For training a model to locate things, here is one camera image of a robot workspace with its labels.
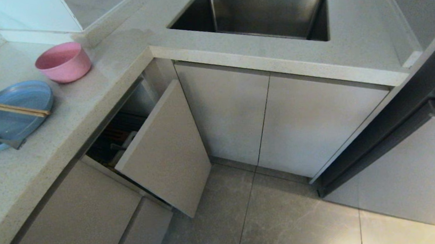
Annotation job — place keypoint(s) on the beige pull-out cabinet front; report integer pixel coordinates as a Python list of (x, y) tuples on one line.
[(166, 152)]

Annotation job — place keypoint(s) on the pink speckled bowl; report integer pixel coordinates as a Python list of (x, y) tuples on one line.
[(63, 65)]

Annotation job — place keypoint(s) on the narrow beige cabinet door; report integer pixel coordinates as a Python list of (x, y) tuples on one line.
[(224, 114)]

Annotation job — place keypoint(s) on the wide beige cabinet door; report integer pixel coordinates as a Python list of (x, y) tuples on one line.
[(317, 126)]

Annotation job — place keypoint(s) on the stainless steel sink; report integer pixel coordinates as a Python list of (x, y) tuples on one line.
[(267, 15)]

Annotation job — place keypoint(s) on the small beige drawer front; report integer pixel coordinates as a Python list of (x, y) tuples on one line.
[(141, 238)]

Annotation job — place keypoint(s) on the large beige drawer front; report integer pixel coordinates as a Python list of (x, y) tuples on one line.
[(75, 223)]

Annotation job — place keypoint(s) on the wooden chopstick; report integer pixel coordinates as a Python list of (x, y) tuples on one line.
[(40, 110), (37, 114)]

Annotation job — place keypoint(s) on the white appliance front panel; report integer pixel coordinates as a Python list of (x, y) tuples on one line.
[(416, 173)]

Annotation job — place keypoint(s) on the blue round plate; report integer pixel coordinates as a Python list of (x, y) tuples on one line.
[(12, 94)]

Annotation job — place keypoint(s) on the metal fork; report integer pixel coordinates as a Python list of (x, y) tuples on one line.
[(10, 143)]

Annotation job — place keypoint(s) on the dark grey door frame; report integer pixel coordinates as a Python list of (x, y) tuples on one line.
[(394, 125)]

